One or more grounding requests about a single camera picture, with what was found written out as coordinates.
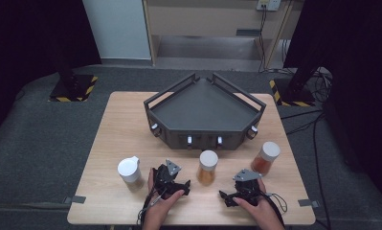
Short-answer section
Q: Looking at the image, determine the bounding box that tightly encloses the bundle of floor cables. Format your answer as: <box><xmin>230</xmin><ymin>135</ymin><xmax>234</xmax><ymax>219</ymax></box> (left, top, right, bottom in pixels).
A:
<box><xmin>306</xmin><ymin>66</ymin><xmax>335</xmax><ymax>104</ymax></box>

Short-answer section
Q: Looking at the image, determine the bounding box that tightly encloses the orange-filled jar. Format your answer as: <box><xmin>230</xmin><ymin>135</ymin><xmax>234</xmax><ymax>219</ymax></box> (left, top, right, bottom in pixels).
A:
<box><xmin>196</xmin><ymin>149</ymin><xmax>219</xmax><ymax>186</ymax></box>

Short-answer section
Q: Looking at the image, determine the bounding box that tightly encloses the black socket cable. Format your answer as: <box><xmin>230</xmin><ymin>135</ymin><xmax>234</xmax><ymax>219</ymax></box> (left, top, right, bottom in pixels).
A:
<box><xmin>258</xmin><ymin>6</ymin><xmax>270</xmax><ymax>74</ymax></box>

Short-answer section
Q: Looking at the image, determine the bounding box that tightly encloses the long black floor cable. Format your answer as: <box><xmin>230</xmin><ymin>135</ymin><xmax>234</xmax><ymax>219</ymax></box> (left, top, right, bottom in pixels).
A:
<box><xmin>280</xmin><ymin>109</ymin><xmax>332</xmax><ymax>230</ymax></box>

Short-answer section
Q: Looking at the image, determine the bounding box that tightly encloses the person's left hand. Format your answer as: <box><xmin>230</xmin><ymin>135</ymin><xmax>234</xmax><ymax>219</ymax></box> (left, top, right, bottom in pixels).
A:
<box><xmin>142</xmin><ymin>168</ymin><xmax>186</xmax><ymax>230</ymax></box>

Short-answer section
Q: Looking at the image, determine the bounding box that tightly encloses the white wall socket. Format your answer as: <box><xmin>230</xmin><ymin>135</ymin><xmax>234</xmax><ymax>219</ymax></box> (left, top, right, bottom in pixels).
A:
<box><xmin>256</xmin><ymin>0</ymin><xmax>281</xmax><ymax>12</ymax></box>

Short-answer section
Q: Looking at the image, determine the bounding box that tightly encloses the grey tape piece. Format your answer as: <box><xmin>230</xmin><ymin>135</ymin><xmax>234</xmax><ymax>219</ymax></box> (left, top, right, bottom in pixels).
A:
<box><xmin>62</xmin><ymin>195</ymin><xmax>87</xmax><ymax>205</ymax></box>
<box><xmin>298</xmin><ymin>198</ymin><xmax>321</xmax><ymax>208</ymax></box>

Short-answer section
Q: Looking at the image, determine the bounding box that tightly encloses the black curtain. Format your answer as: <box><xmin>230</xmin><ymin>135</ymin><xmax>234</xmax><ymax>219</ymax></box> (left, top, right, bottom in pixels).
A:
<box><xmin>283</xmin><ymin>0</ymin><xmax>382</xmax><ymax>205</ymax></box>
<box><xmin>0</xmin><ymin>0</ymin><xmax>101</xmax><ymax>142</ymax></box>

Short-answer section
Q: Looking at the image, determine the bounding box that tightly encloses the red-brown jar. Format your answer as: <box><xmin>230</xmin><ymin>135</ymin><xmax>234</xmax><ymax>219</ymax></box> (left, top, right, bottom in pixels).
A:
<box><xmin>250</xmin><ymin>141</ymin><xmax>281</xmax><ymax>176</ymax></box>

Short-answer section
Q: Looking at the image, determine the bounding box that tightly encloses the left hand-held gripper cable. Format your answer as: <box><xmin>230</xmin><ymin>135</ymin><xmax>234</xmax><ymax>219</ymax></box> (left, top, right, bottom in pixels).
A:
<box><xmin>136</xmin><ymin>188</ymin><xmax>168</xmax><ymax>229</ymax></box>

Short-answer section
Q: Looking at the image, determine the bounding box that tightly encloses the hand-held gripper cable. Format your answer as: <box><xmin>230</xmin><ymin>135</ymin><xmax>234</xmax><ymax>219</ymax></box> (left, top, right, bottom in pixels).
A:
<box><xmin>136</xmin><ymin>188</ymin><xmax>168</xmax><ymax>229</ymax></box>
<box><xmin>261</xmin><ymin>191</ymin><xmax>288</xmax><ymax>228</ymax></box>

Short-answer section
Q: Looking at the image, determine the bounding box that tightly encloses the white-lidded pale jar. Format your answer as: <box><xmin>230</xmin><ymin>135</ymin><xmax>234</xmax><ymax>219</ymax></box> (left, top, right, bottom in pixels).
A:
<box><xmin>117</xmin><ymin>155</ymin><xmax>146</xmax><ymax>192</ymax></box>

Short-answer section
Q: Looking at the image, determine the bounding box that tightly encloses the white panel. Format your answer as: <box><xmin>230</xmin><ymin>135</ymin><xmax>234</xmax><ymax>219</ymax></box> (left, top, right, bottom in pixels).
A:
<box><xmin>81</xmin><ymin>0</ymin><xmax>152</xmax><ymax>60</ymax></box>

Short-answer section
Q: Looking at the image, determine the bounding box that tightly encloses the wooden cabinet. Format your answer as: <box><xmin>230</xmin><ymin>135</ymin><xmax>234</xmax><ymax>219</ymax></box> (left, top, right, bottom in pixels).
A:
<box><xmin>142</xmin><ymin>0</ymin><xmax>304</xmax><ymax>73</ymax></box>

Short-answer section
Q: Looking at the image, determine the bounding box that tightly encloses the black stand striped base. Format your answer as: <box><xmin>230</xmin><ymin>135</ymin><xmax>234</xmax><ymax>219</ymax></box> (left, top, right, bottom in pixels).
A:
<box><xmin>268</xmin><ymin>54</ymin><xmax>326</xmax><ymax>108</ymax></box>
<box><xmin>48</xmin><ymin>47</ymin><xmax>100</xmax><ymax>104</ymax></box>

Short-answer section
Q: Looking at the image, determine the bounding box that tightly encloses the person's right hand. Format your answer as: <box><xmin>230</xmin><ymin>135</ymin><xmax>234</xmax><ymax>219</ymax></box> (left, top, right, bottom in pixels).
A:
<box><xmin>232</xmin><ymin>178</ymin><xmax>285</xmax><ymax>230</ymax></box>

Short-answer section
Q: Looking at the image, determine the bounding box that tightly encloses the dark grey corner rack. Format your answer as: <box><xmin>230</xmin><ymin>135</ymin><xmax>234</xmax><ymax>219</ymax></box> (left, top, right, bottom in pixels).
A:
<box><xmin>143</xmin><ymin>72</ymin><xmax>267</xmax><ymax>151</ymax></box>

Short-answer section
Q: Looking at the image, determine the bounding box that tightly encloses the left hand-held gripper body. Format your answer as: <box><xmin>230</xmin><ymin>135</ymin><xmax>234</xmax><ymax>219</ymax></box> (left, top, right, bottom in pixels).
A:
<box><xmin>153</xmin><ymin>159</ymin><xmax>182</xmax><ymax>199</ymax></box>

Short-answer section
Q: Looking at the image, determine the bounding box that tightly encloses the right hand-held gripper cable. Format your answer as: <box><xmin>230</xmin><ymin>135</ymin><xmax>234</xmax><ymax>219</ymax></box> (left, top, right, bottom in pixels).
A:
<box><xmin>261</xmin><ymin>191</ymin><xmax>288</xmax><ymax>228</ymax></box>

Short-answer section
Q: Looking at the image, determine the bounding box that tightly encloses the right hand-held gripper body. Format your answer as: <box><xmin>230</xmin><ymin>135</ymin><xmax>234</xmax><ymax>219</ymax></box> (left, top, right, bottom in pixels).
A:
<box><xmin>232</xmin><ymin>169</ymin><xmax>263</xmax><ymax>205</ymax></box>

